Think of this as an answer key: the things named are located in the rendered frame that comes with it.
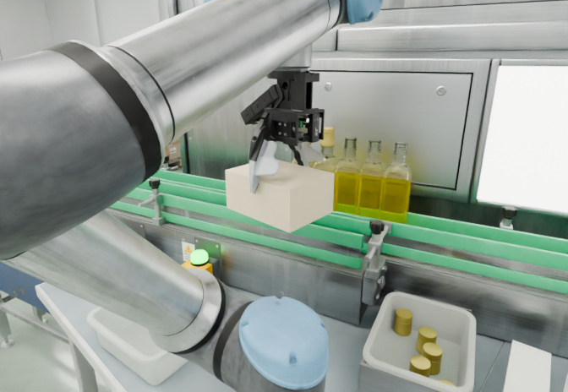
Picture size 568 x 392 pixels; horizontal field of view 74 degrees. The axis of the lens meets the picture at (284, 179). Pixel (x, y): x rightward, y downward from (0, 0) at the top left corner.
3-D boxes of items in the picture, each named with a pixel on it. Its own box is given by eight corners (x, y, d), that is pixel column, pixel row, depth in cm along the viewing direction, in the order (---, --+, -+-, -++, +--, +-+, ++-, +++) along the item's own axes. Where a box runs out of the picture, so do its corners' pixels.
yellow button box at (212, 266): (220, 284, 100) (219, 258, 98) (202, 299, 94) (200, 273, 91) (199, 277, 103) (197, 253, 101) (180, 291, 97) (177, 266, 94)
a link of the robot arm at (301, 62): (254, 41, 60) (289, 43, 66) (255, 71, 61) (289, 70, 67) (290, 40, 55) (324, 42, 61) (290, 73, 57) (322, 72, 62)
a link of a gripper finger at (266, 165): (261, 194, 58) (284, 141, 60) (237, 186, 62) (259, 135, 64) (273, 200, 61) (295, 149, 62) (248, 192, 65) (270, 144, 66)
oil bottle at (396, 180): (404, 245, 93) (413, 161, 86) (400, 255, 88) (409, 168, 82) (381, 241, 95) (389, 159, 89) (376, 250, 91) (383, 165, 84)
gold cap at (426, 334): (434, 359, 72) (436, 340, 71) (414, 352, 74) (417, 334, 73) (435, 347, 75) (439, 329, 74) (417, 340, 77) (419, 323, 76)
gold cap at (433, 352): (438, 378, 68) (441, 358, 67) (417, 370, 70) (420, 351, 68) (440, 364, 71) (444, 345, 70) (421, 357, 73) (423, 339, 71)
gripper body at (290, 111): (295, 150, 59) (296, 71, 56) (257, 143, 65) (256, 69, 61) (324, 143, 65) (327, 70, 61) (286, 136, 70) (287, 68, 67)
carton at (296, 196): (289, 232, 61) (290, 189, 59) (226, 208, 72) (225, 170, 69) (332, 211, 70) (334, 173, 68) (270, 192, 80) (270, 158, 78)
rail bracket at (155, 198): (167, 224, 106) (163, 179, 101) (148, 235, 99) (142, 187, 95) (157, 221, 107) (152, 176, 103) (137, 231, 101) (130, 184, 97)
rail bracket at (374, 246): (390, 254, 88) (395, 204, 84) (372, 293, 73) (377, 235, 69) (378, 252, 89) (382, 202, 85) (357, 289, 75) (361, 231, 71)
